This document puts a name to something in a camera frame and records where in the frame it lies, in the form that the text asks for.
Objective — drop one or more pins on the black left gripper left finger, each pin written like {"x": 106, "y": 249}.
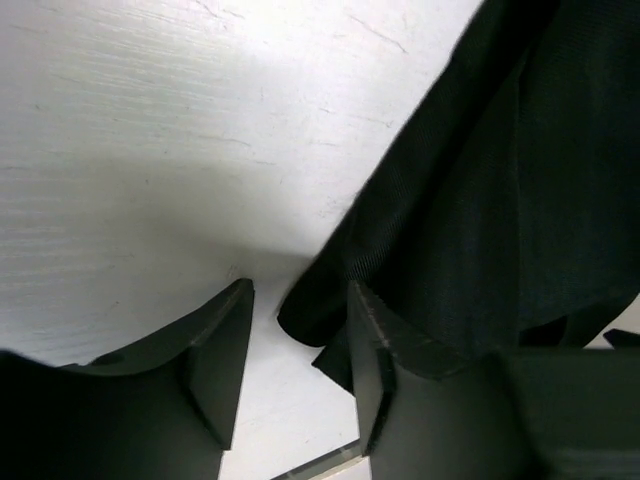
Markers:
{"x": 162, "y": 407}

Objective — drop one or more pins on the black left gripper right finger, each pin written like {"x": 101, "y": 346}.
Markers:
{"x": 425, "y": 412}

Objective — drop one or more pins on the black skirt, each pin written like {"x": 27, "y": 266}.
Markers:
{"x": 506, "y": 211}

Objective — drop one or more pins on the aluminium table edge rail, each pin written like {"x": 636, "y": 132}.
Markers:
{"x": 327, "y": 465}

